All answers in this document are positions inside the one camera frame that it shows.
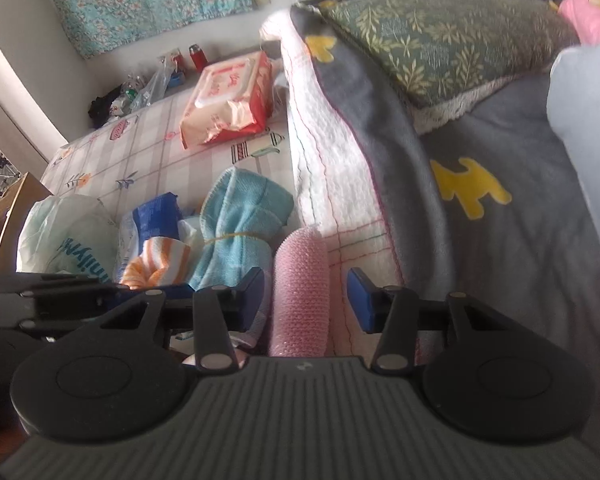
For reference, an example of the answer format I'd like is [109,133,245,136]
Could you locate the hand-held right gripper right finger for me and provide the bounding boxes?
[346,267,516,375]

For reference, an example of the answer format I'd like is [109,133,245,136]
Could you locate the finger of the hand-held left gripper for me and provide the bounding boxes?
[0,272,131,343]

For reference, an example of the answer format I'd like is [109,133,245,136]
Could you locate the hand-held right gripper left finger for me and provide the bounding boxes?
[82,266,266,375]

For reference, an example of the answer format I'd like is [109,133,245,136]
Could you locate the pink knit cloth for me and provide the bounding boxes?
[266,225,332,359]

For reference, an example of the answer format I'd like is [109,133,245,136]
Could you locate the teal towel bundle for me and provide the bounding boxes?
[186,166,296,292]

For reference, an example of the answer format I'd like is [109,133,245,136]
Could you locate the orange striped sock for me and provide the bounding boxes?
[119,237,195,291]

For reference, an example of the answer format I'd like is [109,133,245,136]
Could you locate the cardboard box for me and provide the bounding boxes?
[0,171,52,277]

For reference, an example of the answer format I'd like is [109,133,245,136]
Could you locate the blue wet wipes pack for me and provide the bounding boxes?
[116,191,201,281]

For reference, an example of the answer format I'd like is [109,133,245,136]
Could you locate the white plastic bag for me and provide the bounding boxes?
[16,194,122,283]

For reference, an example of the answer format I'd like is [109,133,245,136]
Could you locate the white quilted blanket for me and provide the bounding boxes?
[259,4,431,361]

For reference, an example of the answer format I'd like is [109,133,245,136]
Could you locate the grey blanket yellow print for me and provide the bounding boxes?
[290,2,600,391]

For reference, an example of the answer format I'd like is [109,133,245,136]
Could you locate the plaid printed tablecloth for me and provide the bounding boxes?
[40,72,301,281]

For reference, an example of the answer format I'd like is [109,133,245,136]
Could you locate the dark cloth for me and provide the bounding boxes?
[88,85,127,128]

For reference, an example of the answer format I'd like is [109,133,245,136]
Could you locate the red wet wipes pack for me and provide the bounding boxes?
[179,51,276,150]

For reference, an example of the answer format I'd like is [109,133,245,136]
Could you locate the clear plastic bags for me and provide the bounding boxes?
[120,52,186,111]

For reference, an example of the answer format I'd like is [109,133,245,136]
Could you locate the red bottle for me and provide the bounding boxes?
[188,43,209,74]

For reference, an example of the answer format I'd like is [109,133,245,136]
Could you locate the green leaf-print pillow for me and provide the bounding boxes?
[320,0,581,133]

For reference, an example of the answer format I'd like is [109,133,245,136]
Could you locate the light blue cloth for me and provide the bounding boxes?
[546,45,600,266]

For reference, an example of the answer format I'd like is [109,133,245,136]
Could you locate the pink pillow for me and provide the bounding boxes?
[557,0,600,48]

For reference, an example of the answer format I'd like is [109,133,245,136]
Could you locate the teal floral wall cloth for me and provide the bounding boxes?
[42,0,258,59]

